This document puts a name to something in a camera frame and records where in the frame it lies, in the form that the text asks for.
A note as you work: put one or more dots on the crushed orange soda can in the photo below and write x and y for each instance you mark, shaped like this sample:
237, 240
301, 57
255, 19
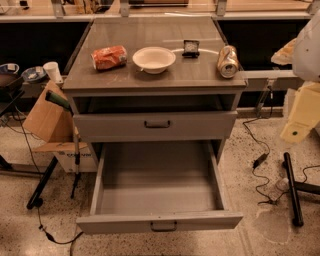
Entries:
109, 57

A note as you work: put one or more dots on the green handled tool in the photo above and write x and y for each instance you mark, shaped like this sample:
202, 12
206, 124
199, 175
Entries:
58, 100

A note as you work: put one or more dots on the brown cardboard box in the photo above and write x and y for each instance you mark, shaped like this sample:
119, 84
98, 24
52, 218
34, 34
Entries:
54, 125

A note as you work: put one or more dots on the black stand leg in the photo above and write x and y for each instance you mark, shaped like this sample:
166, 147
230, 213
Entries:
36, 200

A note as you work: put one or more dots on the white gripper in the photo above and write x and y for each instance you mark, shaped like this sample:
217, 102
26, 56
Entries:
308, 55

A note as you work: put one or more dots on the clear plastic bottle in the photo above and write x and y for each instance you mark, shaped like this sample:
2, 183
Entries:
281, 187

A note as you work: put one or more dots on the blue bowl with item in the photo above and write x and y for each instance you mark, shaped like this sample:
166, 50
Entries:
34, 74

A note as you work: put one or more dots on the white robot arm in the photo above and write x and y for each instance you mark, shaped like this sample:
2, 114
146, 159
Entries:
306, 53

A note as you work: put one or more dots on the white paper cup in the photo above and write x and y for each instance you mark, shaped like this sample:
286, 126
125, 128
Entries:
52, 70

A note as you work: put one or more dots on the gold soda can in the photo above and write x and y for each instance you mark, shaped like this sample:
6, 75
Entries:
228, 64

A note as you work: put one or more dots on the black chair leg base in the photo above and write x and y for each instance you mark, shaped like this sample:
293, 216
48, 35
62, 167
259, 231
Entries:
294, 188

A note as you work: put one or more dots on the blue bowl far left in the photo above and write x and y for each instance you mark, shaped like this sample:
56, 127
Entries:
9, 68

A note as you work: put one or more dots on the grey drawer cabinet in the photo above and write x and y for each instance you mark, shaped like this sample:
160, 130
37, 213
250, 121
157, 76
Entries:
189, 85

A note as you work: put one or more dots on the open grey lower drawer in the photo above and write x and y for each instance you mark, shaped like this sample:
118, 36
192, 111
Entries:
158, 187

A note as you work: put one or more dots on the white paper bowl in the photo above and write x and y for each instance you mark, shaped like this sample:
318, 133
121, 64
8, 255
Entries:
153, 60

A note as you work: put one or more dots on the closed grey upper drawer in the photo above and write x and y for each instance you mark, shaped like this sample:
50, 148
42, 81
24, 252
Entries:
170, 126

